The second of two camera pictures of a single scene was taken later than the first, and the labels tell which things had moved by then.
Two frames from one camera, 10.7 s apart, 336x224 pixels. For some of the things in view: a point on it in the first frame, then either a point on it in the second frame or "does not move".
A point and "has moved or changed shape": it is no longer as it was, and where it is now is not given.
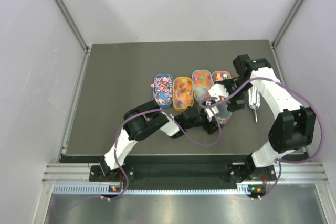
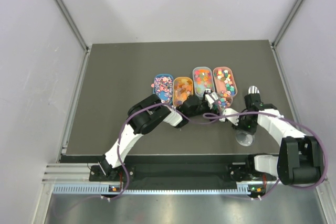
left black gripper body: x=210 y=123 → x=205 y=102
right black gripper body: x=232 y=103 → x=246 y=125
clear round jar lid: x=223 y=112 → x=244 y=139
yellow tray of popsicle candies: x=183 y=93 does not move
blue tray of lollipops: x=163 y=89 does not move
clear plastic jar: x=223 y=121 has moved or changed shape
